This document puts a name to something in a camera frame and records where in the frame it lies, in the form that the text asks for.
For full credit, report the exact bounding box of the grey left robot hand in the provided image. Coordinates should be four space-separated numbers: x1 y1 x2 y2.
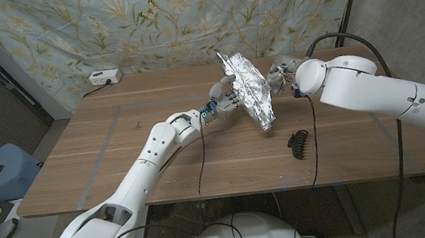
197 73 244 122

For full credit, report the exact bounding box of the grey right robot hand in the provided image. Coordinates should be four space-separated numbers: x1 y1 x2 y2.
263 52 311 96

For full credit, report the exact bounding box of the aluminum foil roll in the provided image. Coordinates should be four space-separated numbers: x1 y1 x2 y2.
215 45 278 139

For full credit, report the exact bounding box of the black claw hair clip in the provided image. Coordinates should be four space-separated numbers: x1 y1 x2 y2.
285 129 312 162

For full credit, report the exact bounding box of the floral printed backdrop cloth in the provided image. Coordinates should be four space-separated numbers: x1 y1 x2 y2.
0 0 376 123

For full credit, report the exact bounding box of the white power outlet box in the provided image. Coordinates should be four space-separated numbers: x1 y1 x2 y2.
87 68 124 88

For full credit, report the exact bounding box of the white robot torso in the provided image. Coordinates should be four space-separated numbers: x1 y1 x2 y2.
184 205 306 238

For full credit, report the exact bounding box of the grey metal table leg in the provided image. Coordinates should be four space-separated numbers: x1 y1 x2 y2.
126 205 154 238
331 181 366 238

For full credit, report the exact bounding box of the blue plastic storage bin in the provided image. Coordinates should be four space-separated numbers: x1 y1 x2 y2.
0 139 47 205

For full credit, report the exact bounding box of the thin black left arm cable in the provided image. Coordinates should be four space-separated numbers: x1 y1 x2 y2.
89 111 223 238

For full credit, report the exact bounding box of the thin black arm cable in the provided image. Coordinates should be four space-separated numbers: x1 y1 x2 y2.
299 95 325 189
89 111 223 238

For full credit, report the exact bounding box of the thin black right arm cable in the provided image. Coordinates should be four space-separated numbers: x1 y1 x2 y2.
299 95 325 189

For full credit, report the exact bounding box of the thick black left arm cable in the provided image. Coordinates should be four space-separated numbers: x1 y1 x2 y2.
156 145 186 173

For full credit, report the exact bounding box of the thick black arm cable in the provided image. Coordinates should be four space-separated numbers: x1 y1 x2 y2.
303 25 418 238
156 145 186 173

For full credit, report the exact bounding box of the black outlet power cord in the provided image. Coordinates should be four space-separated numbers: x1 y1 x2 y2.
80 79 113 99

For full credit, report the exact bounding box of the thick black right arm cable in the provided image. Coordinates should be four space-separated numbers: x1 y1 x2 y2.
303 25 418 238

